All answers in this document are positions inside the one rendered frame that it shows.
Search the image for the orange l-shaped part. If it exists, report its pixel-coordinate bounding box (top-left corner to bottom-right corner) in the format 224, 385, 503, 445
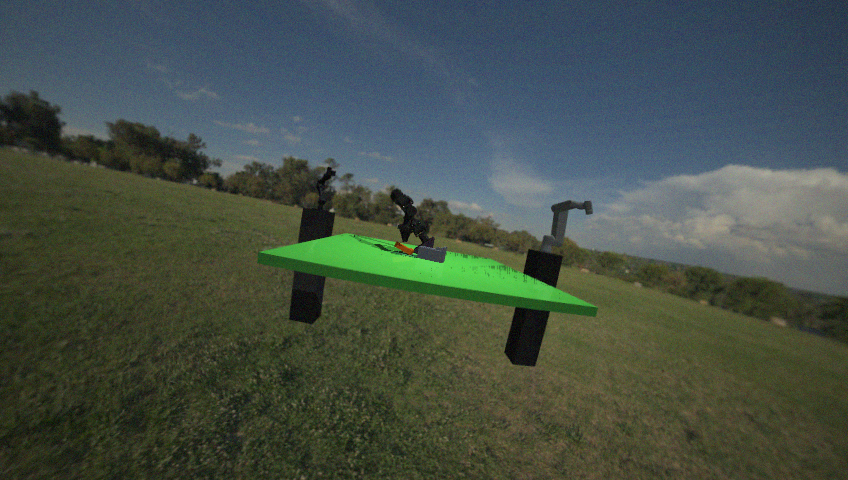
394, 242, 414, 255

